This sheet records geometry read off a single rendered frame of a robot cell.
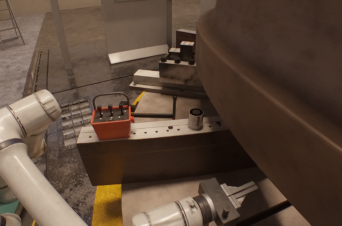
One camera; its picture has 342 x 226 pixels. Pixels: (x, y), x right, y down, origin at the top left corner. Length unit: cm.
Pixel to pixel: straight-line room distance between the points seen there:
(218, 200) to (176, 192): 76
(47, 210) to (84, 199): 118
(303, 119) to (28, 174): 73
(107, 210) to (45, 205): 109
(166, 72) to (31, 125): 153
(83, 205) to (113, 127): 85
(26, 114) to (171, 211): 50
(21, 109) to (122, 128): 51
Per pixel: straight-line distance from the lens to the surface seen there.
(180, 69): 199
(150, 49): 423
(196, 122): 111
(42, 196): 62
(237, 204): 60
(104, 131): 107
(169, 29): 444
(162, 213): 53
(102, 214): 167
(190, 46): 202
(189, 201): 55
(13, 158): 66
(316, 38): 71
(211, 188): 60
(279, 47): 81
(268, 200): 140
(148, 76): 224
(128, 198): 132
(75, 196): 181
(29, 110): 72
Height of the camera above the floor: 142
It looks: 32 degrees down
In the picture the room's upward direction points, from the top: straight up
